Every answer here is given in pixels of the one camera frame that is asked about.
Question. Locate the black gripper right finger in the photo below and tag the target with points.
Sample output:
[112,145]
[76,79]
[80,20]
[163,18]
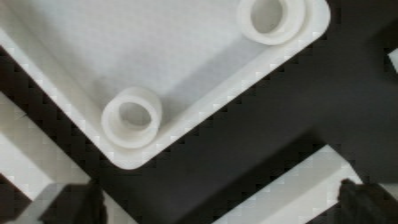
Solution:
[368,204]

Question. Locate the white desk tabletop panel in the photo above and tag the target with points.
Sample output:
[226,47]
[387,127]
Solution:
[98,45]

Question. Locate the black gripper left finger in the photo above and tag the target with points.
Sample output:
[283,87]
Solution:
[69,204]

